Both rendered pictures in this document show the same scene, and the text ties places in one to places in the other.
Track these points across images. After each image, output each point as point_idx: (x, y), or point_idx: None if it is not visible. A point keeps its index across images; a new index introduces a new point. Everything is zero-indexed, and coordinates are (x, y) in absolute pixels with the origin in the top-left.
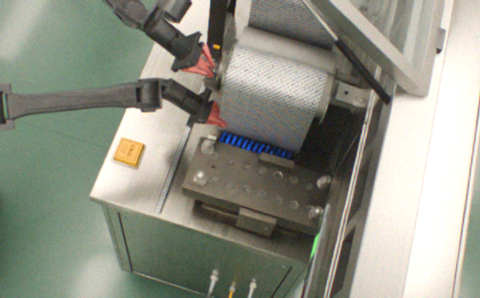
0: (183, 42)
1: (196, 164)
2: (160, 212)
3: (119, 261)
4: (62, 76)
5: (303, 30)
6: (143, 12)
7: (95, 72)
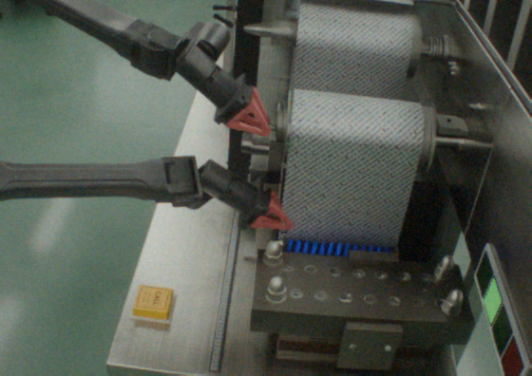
0: (227, 77)
1: (263, 279)
2: (219, 370)
3: None
4: (39, 327)
5: (362, 90)
6: (172, 37)
7: (77, 318)
